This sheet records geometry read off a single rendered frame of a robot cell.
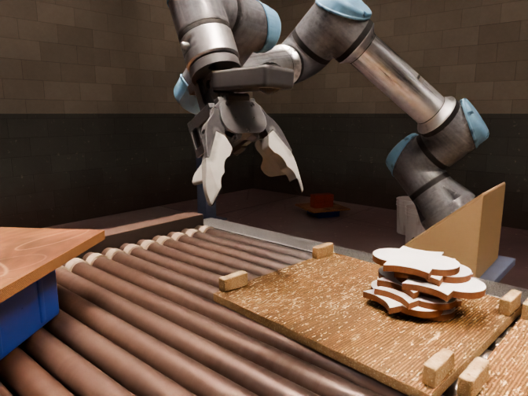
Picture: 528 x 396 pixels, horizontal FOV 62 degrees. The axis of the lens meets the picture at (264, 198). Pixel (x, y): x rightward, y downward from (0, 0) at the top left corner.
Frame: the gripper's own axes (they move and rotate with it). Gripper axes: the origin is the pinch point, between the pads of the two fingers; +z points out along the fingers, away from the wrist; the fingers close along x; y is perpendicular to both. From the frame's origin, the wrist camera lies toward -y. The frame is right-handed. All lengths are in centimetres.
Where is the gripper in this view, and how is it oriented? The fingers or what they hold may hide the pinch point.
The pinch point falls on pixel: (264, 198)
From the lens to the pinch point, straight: 55.5
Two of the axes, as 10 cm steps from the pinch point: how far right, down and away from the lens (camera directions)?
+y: -5.8, 3.1, 7.5
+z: 2.8, 9.4, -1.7
